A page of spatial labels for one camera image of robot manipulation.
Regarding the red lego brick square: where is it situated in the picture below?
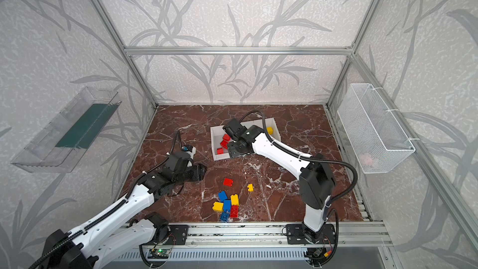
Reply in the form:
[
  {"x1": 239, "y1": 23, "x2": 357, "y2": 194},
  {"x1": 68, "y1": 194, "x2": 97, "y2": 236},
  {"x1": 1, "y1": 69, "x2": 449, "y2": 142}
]
[{"x1": 223, "y1": 178, "x2": 234, "y2": 187}]

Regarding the green circuit board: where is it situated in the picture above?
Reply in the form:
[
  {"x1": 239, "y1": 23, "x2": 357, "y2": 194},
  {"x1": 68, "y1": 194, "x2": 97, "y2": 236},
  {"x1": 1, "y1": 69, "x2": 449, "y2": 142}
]
[{"x1": 147, "y1": 249, "x2": 171, "y2": 260}]

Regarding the right white bin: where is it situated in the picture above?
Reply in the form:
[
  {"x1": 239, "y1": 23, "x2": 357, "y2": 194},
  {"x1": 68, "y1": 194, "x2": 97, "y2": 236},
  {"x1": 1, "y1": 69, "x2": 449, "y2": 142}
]
[{"x1": 255, "y1": 118, "x2": 281, "y2": 141}]

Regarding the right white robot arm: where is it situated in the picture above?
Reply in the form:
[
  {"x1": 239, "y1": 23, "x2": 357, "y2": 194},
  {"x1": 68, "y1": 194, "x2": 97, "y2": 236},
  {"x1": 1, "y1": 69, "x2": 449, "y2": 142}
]
[{"x1": 223, "y1": 118, "x2": 358, "y2": 244}]

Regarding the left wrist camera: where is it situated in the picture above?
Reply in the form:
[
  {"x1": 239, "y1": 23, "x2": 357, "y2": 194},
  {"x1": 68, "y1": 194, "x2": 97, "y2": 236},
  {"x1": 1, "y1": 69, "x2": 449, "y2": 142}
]
[{"x1": 181, "y1": 144, "x2": 196, "y2": 162}]

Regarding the left white bin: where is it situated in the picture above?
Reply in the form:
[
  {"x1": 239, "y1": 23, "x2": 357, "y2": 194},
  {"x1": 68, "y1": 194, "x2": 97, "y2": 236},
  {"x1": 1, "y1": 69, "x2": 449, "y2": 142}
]
[{"x1": 210, "y1": 126, "x2": 233, "y2": 161}]

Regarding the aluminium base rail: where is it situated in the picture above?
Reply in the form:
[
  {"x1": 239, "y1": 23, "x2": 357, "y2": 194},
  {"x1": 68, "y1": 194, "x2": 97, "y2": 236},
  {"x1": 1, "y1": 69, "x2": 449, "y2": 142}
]
[{"x1": 76, "y1": 221, "x2": 393, "y2": 249}]

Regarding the pink object in basket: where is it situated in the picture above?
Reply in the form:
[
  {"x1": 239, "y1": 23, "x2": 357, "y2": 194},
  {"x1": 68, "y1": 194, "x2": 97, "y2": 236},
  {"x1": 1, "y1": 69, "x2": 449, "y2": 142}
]
[{"x1": 359, "y1": 153, "x2": 378, "y2": 168}]

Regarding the red eight-stud lego brick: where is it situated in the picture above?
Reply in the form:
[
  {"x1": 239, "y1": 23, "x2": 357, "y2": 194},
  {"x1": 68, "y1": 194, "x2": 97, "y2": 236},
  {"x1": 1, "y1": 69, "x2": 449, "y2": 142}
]
[{"x1": 220, "y1": 140, "x2": 228, "y2": 149}]

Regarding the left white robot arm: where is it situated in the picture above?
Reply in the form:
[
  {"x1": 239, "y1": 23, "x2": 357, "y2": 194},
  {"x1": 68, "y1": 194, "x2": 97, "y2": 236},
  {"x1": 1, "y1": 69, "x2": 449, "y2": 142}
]
[{"x1": 31, "y1": 145, "x2": 207, "y2": 269}]

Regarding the red lego brick bottom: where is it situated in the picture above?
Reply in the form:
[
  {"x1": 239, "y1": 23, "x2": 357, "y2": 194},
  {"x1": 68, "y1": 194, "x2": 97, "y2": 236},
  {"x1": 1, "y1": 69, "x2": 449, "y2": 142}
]
[{"x1": 230, "y1": 205, "x2": 239, "y2": 218}]

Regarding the blue lego brick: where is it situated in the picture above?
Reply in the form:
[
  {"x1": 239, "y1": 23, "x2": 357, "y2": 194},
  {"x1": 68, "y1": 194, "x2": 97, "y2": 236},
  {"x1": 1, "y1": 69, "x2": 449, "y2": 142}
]
[
  {"x1": 218, "y1": 191, "x2": 228, "y2": 202},
  {"x1": 222, "y1": 199, "x2": 232, "y2": 213},
  {"x1": 220, "y1": 212, "x2": 230, "y2": 222}
]

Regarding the white wire mesh basket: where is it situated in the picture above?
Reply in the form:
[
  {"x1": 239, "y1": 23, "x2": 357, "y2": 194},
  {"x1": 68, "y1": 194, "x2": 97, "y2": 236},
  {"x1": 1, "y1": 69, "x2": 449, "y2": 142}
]
[{"x1": 337, "y1": 83, "x2": 416, "y2": 174}]

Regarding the clear plastic wall tray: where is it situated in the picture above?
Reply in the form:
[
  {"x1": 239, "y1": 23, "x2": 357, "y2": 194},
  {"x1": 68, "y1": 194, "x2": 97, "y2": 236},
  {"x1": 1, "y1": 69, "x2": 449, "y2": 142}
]
[{"x1": 11, "y1": 87, "x2": 122, "y2": 173}]

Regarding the white bin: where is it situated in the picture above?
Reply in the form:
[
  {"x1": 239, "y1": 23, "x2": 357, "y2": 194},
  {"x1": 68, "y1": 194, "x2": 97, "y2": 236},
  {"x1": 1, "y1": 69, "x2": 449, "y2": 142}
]
[
  {"x1": 210, "y1": 126, "x2": 233, "y2": 161},
  {"x1": 255, "y1": 118, "x2": 281, "y2": 141}
]

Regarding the blue lego brick bottom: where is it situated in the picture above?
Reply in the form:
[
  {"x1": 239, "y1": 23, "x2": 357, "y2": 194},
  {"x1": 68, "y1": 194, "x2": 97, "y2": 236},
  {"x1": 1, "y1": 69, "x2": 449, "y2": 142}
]
[{"x1": 220, "y1": 212, "x2": 230, "y2": 222}]

